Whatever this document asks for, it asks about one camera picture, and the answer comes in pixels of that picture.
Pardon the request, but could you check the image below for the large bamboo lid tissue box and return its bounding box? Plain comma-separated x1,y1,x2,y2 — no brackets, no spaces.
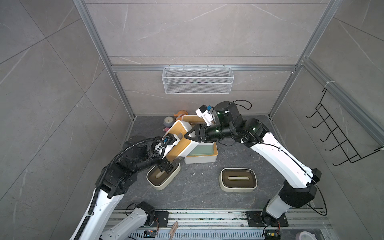
183,143,218,164

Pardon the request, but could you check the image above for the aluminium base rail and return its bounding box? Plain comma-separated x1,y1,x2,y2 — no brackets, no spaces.
103,209,334,240

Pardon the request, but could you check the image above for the cream box dark lid right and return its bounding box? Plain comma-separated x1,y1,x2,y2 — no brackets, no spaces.
219,168,258,193

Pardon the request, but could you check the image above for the white tissue box bamboo lid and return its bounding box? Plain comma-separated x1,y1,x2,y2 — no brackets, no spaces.
181,115,206,127

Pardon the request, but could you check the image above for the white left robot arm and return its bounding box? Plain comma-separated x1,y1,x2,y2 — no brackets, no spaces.
71,134,180,240

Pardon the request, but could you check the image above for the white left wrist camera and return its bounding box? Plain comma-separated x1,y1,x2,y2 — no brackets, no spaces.
154,136,171,152

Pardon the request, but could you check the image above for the orange plush fish toy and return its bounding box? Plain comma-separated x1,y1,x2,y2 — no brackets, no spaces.
174,110,189,121

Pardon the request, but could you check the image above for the cream box dark lid left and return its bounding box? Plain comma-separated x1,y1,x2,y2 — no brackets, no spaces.
146,164,181,191

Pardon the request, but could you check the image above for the cream box dark lid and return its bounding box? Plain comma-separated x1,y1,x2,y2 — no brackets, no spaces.
146,164,181,191
219,168,258,193

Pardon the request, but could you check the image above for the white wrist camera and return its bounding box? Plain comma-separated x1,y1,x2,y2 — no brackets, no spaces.
196,105,216,127
154,136,171,152

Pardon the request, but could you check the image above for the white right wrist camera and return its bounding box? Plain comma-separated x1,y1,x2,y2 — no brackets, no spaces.
196,105,216,127

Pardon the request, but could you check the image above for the black wire hook rack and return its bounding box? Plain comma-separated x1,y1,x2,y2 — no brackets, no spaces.
306,88,384,167

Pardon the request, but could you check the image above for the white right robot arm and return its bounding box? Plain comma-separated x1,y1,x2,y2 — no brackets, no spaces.
185,100,322,226

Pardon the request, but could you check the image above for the white wire mesh basket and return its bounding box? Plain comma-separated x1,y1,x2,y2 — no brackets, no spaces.
162,67,235,95

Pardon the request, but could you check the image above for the small grey alarm clock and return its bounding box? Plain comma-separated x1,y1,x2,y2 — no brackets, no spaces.
163,116,175,128

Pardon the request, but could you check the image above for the mint green tissue box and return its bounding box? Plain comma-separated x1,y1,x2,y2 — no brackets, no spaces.
188,143,215,157

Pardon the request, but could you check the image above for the bamboo lid box edge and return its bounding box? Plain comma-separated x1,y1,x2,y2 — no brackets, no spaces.
164,120,199,162

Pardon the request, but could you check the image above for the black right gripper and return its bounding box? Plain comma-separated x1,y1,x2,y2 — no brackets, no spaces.
185,125,234,143

